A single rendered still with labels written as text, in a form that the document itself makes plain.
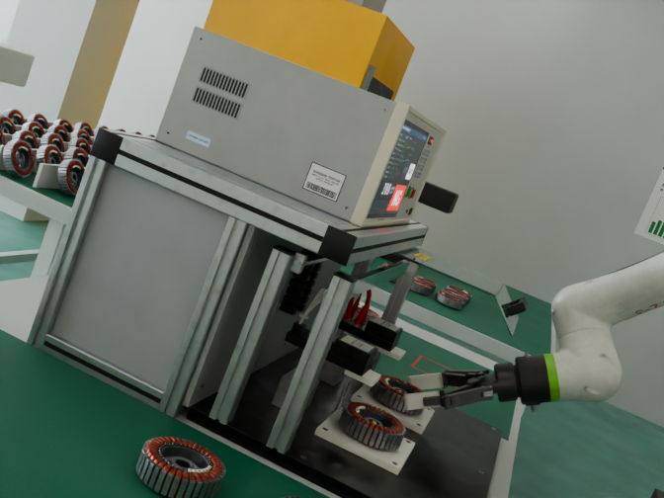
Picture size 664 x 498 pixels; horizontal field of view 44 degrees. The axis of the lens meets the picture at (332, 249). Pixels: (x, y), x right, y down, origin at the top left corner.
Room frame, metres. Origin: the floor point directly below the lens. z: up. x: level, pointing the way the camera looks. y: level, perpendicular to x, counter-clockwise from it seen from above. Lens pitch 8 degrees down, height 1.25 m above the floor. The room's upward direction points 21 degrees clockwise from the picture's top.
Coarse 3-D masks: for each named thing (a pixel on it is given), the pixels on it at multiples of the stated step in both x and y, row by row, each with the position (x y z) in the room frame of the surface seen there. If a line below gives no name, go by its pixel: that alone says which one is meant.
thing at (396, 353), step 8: (344, 320) 1.58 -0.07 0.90; (352, 320) 1.60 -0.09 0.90; (376, 320) 1.58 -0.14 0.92; (384, 320) 1.61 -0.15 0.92; (344, 328) 1.57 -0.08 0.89; (352, 328) 1.56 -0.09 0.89; (360, 328) 1.56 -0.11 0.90; (368, 328) 1.56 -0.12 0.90; (376, 328) 1.56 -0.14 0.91; (384, 328) 1.55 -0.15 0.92; (392, 328) 1.57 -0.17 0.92; (400, 328) 1.60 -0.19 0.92; (360, 336) 1.56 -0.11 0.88; (368, 336) 1.56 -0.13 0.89; (376, 336) 1.55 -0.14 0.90; (384, 336) 1.55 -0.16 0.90; (392, 336) 1.55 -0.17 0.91; (376, 344) 1.55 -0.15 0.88; (384, 344) 1.55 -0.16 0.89; (392, 344) 1.54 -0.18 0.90; (384, 352) 1.55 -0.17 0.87; (392, 352) 1.55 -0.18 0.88; (400, 352) 1.58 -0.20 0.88
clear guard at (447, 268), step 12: (396, 252) 1.56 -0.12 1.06; (408, 252) 1.63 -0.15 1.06; (420, 252) 1.71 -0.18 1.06; (420, 264) 1.55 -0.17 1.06; (432, 264) 1.59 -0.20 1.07; (444, 264) 1.67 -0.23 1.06; (456, 264) 1.76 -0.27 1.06; (456, 276) 1.56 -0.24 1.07; (468, 276) 1.63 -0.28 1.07; (480, 276) 1.71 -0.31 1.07; (480, 288) 1.52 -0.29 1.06; (492, 288) 1.59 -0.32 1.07; (504, 288) 1.71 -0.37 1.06; (504, 300) 1.60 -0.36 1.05; (504, 312) 1.51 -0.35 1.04; (516, 324) 1.63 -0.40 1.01
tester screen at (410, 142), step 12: (408, 132) 1.36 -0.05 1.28; (396, 144) 1.30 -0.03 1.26; (408, 144) 1.39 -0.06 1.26; (420, 144) 1.50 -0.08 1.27; (396, 156) 1.34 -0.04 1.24; (408, 156) 1.43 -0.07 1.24; (396, 168) 1.37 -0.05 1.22; (384, 180) 1.32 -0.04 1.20; (396, 180) 1.41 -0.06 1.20; (408, 180) 1.52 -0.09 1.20; (372, 204) 1.30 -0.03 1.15
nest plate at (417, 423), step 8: (360, 392) 1.55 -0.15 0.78; (368, 392) 1.56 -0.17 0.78; (352, 400) 1.51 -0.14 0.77; (360, 400) 1.51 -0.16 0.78; (368, 400) 1.52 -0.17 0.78; (376, 400) 1.54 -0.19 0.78; (376, 408) 1.50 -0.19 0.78; (384, 408) 1.51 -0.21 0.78; (424, 408) 1.61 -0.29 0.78; (400, 416) 1.50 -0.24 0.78; (408, 416) 1.52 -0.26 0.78; (416, 416) 1.54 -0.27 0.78; (424, 416) 1.56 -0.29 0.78; (408, 424) 1.48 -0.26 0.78; (416, 424) 1.49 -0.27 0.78; (424, 424) 1.51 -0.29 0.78; (416, 432) 1.48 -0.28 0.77
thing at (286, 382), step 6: (294, 372) 1.38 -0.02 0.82; (282, 378) 1.33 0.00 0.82; (288, 378) 1.33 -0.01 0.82; (318, 378) 1.39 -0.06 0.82; (282, 384) 1.33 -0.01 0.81; (288, 384) 1.33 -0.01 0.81; (282, 390) 1.33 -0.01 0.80; (276, 396) 1.33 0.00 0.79; (282, 396) 1.33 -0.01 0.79; (312, 396) 1.39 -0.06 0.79; (276, 402) 1.33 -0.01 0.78; (282, 402) 1.33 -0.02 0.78
